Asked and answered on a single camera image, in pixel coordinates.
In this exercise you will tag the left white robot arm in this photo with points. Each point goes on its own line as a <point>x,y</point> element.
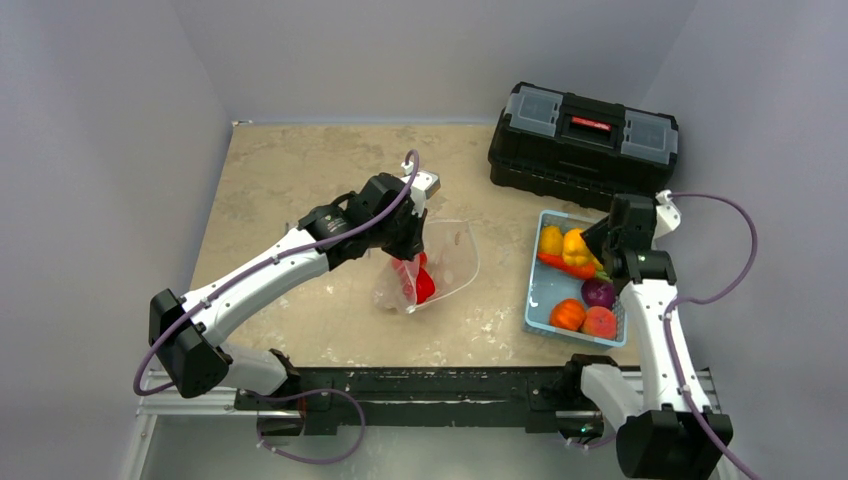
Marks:
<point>189,333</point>

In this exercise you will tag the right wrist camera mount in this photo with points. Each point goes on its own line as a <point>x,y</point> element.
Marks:
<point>668,216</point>

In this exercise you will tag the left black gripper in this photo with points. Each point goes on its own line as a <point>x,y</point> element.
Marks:
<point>414,244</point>

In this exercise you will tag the light blue plastic basket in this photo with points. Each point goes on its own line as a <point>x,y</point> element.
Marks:
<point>547,287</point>

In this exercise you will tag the orange carrot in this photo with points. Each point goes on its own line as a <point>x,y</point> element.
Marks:
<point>583,272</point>

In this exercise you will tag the black toolbox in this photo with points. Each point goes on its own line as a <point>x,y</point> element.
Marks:
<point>579,149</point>

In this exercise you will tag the peach fruit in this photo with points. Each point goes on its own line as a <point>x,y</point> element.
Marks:
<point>600,322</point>

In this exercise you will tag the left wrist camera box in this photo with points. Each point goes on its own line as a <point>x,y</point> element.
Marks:
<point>424,185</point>

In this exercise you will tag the red bell pepper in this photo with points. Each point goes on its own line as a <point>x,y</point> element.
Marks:
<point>424,287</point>

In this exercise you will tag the purple red onion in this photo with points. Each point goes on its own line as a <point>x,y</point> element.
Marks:
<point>598,293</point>

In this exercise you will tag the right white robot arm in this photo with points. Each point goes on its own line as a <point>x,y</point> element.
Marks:
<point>669,428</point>

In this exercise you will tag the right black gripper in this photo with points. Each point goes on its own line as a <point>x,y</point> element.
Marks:
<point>602,240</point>

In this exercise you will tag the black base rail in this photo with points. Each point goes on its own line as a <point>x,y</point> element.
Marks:
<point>535,399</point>

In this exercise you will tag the red apple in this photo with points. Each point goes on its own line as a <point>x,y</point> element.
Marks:
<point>407,270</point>

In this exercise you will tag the yellow bell pepper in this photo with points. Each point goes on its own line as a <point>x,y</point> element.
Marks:
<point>575,251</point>

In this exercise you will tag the clear zip top bag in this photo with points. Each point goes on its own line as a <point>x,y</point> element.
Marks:
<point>453,263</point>

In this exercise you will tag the yellow lemon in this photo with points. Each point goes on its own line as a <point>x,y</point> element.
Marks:
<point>551,240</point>

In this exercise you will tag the orange mini pumpkin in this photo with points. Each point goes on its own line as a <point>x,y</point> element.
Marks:
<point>569,314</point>

